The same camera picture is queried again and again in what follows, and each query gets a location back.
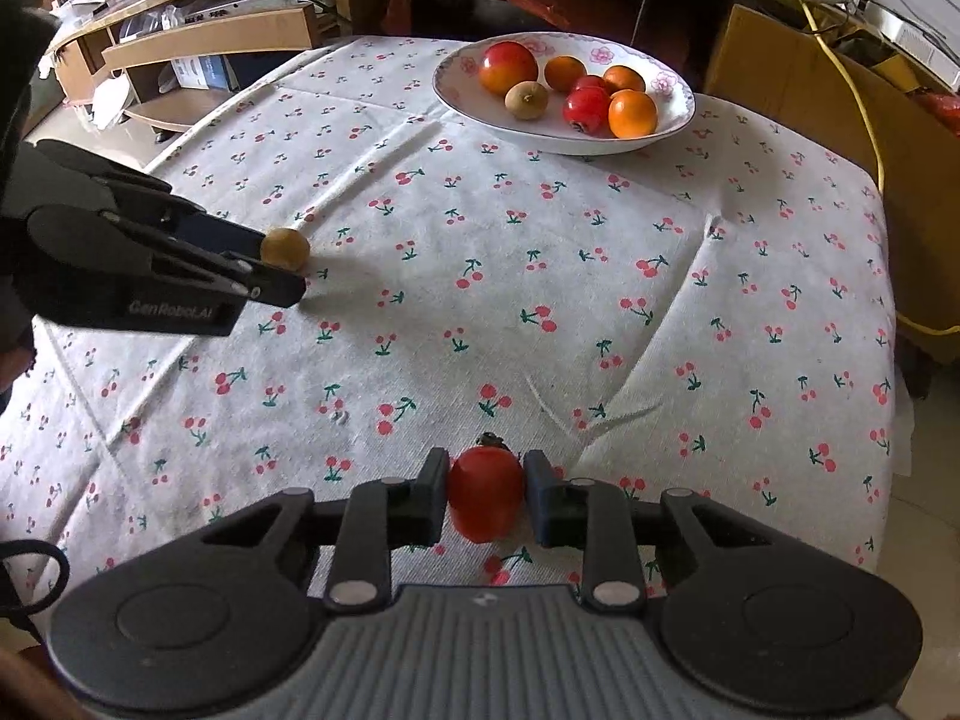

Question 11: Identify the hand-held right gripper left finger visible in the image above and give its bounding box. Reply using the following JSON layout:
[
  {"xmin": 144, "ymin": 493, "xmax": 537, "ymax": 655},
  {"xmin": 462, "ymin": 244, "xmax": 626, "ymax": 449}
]
[{"xmin": 196, "ymin": 448, "xmax": 451, "ymax": 610}]

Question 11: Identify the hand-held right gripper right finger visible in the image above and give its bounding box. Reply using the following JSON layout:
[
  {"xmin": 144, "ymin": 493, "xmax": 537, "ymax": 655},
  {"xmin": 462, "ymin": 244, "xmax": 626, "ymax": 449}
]
[{"xmin": 523, "ymin": 450, "xmax": 781, "ymax": 610}]

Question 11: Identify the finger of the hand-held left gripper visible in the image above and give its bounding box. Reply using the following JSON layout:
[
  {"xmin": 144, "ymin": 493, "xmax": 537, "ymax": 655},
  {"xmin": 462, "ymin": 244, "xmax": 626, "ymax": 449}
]
[
  {"xmin": 34, "ymin": 139, "xmax": 265, "ymax": 261},
  {"xmin": 150, "ymin": 242, "xmax": 307, "ymax": 308}
]

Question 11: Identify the brown longan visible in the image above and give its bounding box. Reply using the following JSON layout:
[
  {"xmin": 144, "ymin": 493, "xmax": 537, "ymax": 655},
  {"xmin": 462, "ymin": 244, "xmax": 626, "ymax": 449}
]
[
  {"xmin": 260, "ymin": 227, "xmax": 311, "ymax": 269},
  {"xmin": 505, "ymin": 81, "xmax": 549, "ymax": 121}
]

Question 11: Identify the large red tomato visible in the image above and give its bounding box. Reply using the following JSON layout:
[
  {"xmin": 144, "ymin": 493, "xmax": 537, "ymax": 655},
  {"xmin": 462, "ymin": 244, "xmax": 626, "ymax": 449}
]
[{"xmin": 480, "ymin": 41, "xmax": 540, "ymax": 97}]

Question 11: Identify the white floral plate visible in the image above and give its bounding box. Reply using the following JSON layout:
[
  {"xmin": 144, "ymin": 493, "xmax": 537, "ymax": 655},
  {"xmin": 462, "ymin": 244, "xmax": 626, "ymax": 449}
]
[{"xmin": 432, "ymin": 31, "xmax": 697, "ymax": 157}]

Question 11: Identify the blue box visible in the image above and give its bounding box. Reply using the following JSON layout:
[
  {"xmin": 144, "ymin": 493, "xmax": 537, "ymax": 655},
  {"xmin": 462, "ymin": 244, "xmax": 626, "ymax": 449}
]
[{"xmin": 171, "ymin": 52, "xmax": 235, "ymax": 91}]

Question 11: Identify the wooden keyboard tray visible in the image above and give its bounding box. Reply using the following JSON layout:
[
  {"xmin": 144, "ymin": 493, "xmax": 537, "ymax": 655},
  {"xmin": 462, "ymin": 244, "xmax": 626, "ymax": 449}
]
[{"xmin": 101, "ymin": 4, "xmax": 316, "ymax": 74}]

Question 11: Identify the cherry print tablecloth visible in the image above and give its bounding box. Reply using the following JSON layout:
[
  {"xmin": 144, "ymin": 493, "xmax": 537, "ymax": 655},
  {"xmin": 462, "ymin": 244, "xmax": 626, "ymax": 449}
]
[{"xmin": 0, "ymin": 36, "xmax": 901, "ymax": 653}]

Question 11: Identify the silver set-top box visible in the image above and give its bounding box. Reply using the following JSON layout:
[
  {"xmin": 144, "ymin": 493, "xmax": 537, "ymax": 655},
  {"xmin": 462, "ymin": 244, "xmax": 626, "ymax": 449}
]
[{"xmin": 120, "ymin": 0, "xmax": 316, "ymax": 38}]

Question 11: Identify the curved wooden desk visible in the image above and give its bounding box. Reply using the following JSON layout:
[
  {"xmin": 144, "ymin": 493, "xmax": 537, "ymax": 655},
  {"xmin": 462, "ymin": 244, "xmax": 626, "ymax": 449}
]
[{"xmin": 45, "ymin": 0, "xmax": 960, "ymax": 136}]

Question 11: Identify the dark red cloth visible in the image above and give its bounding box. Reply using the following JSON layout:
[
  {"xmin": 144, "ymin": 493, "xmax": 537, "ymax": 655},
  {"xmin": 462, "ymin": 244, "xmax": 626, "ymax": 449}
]
[{"xmin": 390, "ymin": 0, "xmax": 706, "ymax": 72}]

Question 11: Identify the brown cardboard box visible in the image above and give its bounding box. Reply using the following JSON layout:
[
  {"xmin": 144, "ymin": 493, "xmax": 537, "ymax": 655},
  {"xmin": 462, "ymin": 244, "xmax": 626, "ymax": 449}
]
[{"xmin": 705, "ymin": 4, "xmax": 960, "ymax": 331}]

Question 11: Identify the red plastic bag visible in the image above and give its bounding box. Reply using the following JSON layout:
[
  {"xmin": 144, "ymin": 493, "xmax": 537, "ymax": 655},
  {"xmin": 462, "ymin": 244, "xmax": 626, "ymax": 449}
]
[{"xmin": 911, "ymin": 90, "xmax": 960, "ymax": 136}]

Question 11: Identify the white router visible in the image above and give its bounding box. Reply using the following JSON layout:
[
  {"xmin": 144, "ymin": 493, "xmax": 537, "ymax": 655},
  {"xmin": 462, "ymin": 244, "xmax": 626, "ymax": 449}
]
[{"xmin": 874, "ymin": 11, "xmax": 960, "ymax": 87}]

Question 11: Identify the black wrist strap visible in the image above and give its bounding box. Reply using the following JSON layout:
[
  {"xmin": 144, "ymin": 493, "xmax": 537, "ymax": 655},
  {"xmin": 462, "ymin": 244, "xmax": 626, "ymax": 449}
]
[{"xmin": 0, "ymin": 538, "xmax": 72, "ymax": 631}]

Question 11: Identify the yellow cable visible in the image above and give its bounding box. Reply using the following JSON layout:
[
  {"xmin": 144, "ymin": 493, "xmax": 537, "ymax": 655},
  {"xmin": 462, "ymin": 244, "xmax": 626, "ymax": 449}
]
[{"xmin": 765, "ymin": 0, "xmax": 960, "ymax": 336}]

